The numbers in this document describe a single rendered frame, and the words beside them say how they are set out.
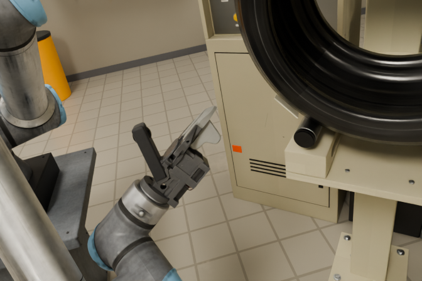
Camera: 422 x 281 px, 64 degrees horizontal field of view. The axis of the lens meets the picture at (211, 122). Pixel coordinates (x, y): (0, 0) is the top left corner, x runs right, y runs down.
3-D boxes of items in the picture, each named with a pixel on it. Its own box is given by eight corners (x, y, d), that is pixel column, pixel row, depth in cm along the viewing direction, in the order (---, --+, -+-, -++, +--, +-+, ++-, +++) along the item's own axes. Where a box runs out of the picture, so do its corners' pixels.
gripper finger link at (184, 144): (202, 127, 68) (174, 159, 68) (195, 121, 67) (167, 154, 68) (203, 131, 63) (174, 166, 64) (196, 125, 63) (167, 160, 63)
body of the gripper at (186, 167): (209, 156, 72) (174, 199, 73) (178, 131, 71) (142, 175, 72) (213, 166, 65) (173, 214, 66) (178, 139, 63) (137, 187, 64)
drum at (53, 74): (77, 85, 383) (53, 27, 350) (71, 101, 345) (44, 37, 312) (39, 94, 379) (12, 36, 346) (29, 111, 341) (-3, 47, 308)
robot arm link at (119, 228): (130, 273, 71) (107, 237, 76) (167, 228, 70) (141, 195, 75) (98, 278, 63) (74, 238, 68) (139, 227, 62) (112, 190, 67)
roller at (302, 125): (329, 64, 95) (346, 62, 92) (332, 79, 97) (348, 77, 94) (291, 130, 70) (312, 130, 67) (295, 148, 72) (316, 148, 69)
